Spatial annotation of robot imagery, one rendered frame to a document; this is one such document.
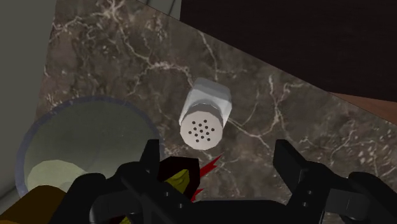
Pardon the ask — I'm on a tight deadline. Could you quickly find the black yellow red figure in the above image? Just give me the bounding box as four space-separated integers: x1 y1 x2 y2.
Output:
157 153 225 203

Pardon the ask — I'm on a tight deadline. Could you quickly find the grey bowl with blue rim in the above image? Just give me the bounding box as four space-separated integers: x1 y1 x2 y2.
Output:
15 95 162 199

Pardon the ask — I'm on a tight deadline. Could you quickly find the brown rounded object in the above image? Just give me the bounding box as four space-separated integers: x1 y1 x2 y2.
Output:
0 185 67 224

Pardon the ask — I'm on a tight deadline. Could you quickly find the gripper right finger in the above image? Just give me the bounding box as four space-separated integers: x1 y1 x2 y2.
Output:
272 139 397 224

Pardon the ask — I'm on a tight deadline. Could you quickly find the white salt shaker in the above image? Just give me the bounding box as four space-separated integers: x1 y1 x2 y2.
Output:
179 77 233 151

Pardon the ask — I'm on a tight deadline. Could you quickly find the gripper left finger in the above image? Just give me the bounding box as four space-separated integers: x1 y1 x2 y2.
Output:
50 139 191 224

